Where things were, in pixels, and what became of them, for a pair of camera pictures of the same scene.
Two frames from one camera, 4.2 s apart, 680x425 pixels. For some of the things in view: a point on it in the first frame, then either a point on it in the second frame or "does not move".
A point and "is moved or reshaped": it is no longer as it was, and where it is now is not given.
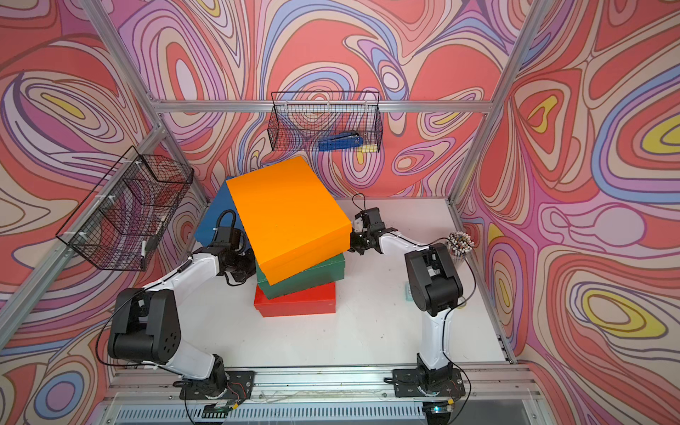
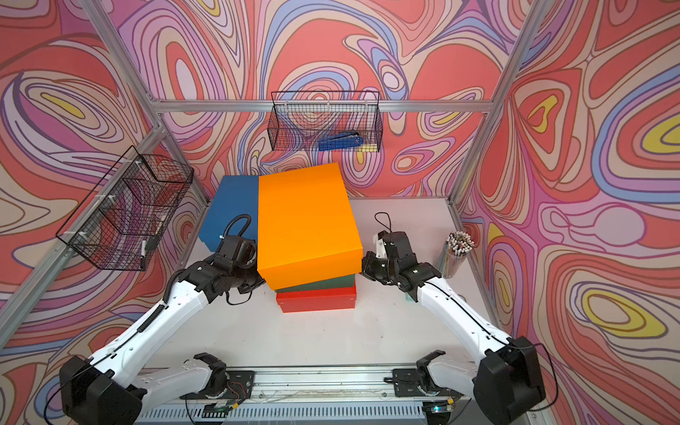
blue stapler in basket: x=340 y=142 does not move
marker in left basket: x=142 y=255 does not move
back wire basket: x=297 y=119 does not move
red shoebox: x=319 y=300 is moved or reshaped
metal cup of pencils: x=459 y=243 does not move
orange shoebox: x=291 y=221 is moved or reshaped
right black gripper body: x=359 y=241 to x=379 y=269
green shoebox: x=325 y=273 is moved or reshaped
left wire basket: x=117 y=227 does not move
